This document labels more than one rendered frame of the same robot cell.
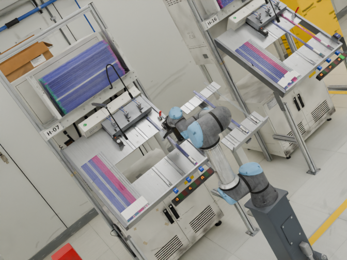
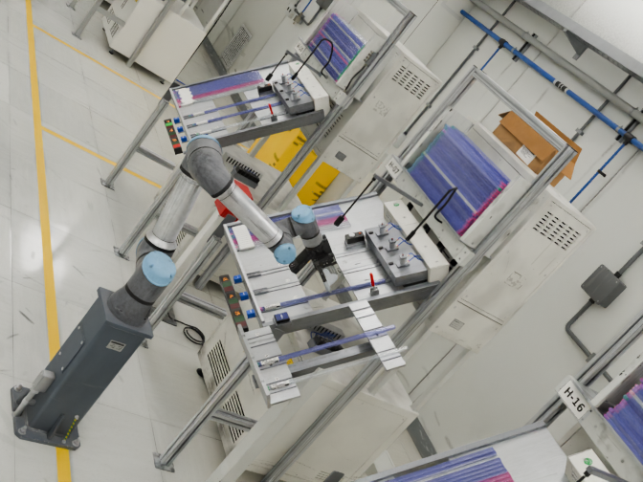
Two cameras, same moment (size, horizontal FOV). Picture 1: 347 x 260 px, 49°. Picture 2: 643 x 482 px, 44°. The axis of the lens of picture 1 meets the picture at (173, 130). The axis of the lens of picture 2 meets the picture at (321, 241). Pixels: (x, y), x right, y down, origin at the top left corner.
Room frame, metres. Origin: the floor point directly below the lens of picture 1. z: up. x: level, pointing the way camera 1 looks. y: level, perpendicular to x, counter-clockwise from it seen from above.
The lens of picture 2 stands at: (1.46, -2.72, 1.92)
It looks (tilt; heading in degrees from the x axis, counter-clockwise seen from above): 17 degrees down; 74
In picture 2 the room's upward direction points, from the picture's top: 40 degrees clockwise
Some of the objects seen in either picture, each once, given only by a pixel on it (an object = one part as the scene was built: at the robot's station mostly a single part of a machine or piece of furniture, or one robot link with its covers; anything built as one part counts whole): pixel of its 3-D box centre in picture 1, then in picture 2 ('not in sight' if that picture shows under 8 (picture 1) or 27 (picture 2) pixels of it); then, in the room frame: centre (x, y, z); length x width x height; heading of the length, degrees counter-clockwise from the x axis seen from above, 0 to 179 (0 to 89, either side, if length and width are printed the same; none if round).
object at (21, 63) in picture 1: (36, 49); (541, 146); (2.86, 0.54, 1.82); 0.68 x 0.30 x 0.20; 110
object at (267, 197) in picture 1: (261, 191); (134, 300); (1.78, -0.25, 0.60); 0.15 x 0.15 x 0.10
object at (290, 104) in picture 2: not in sight; (240, 163); (2.04, 1.72, 0.66); 1.01 x 0.73 x 1.31; 20
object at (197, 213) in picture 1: (157, 209); (299, 386); (2.71, 0.44, 0.31); 0.70 x 0.65 x 0.62; 110
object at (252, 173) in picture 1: (252, 176); (153, 274); (1.78, -0.24, 0.72); 0.13 x 0.12 x 0.14; 100
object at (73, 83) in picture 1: (83, 76); (462, 182); (2.62, 0.34, 1.52); 0.51 x 0.13 x 0.27; 110
